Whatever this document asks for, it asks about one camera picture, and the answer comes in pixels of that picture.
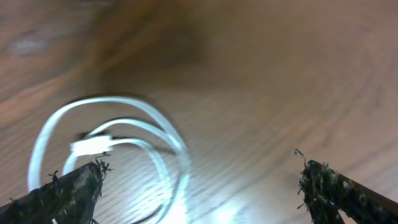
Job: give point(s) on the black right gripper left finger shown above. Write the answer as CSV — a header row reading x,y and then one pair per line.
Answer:
x,y
70,198

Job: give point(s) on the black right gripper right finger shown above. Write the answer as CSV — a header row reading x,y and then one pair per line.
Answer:
x,y
327,193

